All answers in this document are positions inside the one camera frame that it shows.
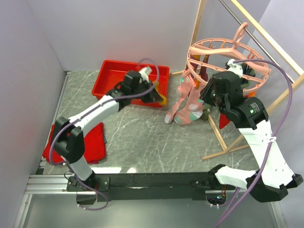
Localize maroon hanging sock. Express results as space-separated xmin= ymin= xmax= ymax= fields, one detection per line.
xmin=191 ymin=55 xmax=209 ymax=81

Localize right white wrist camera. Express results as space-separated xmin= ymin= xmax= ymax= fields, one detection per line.
xmin=225 ymin=59 xmax=243 ymax=78

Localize red hanging sock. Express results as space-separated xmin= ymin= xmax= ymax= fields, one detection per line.
xmin=218 ymin=113 xmax=230 ymax=129

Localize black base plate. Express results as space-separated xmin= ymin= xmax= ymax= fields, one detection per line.
xmin=66 ymin=172 xmax=234 ymax=205

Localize mustard yellow sock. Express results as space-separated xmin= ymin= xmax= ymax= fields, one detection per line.
xmin=153 ymin=81 xmax=168 ymax=106

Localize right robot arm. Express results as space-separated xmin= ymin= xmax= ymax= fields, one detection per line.
xmin=200 ymin=71 xmax=303 ymax=202

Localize olive green sock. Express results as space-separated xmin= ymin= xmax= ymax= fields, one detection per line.
xmin=200 ymin=103 xmax=213 ymax=120

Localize red folded cloth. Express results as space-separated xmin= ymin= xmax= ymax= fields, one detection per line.
xmin=42 ymin=122 xmax=106 ymax=164

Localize wooden drying rack frame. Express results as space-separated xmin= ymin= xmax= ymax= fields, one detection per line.
xmin=170 ymin=0 xmax=304 ymax=160

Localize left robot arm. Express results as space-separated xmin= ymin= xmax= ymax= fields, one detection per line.
xmin=49 ymin=66 xmax=163 ymax=191

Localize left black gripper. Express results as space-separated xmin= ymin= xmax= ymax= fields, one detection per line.
xmin=131 ymin=80 xmax=163 ymax=104

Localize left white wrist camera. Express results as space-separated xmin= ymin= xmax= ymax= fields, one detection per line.
xmin=139 ymin=66 xmax=152 ymax=84

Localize pink patterned sock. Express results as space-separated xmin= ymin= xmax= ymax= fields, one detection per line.
xmin=174 ymin=85 xmax=205 ymax=125
xmin=164 ymin=70 xmax=194 ymax=124

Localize pink round sock hanger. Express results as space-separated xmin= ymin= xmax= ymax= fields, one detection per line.
xmin=186 ymin=22 xmax=271 ymax=95

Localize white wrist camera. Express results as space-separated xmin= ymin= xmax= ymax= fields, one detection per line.
xmin=225 ymin=59 xmax=243 ymax=78
xmin=139 ymin=66 xmax=152 ymax=84

